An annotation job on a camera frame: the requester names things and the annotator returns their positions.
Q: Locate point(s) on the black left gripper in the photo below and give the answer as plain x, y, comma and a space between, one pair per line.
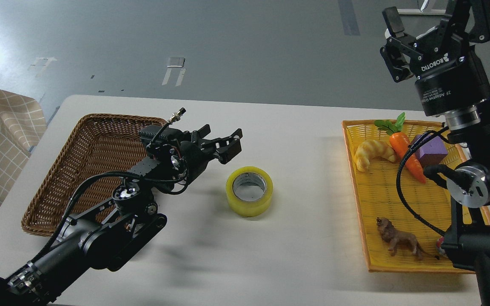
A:
197, 151

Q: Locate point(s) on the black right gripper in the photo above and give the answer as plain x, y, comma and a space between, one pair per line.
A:
453, 78

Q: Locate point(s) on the yellow tape roll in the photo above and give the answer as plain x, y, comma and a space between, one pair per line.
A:
249, 191

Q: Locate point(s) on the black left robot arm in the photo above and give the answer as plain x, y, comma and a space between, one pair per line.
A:
111, 216

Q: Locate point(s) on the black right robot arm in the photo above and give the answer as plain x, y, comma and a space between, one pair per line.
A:
467, 240

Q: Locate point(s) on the white stand base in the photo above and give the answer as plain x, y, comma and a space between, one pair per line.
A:
425, 8

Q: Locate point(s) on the toy carrot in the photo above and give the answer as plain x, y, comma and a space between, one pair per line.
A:
400, 143

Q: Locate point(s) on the purple foam cube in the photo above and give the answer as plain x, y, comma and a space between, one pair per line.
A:
431, 153

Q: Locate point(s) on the brown wicker basket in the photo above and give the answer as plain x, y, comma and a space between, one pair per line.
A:
99, 143

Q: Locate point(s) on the toy croissant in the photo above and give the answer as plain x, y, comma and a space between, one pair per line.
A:
372, 149

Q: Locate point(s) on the small jar with dark lid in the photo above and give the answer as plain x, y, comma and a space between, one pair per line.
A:
438, 245

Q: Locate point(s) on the yellow plastic basket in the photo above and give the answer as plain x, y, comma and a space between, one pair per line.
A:
376, 196

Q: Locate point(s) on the brown toy lion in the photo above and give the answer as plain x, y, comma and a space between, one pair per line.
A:
395, 237

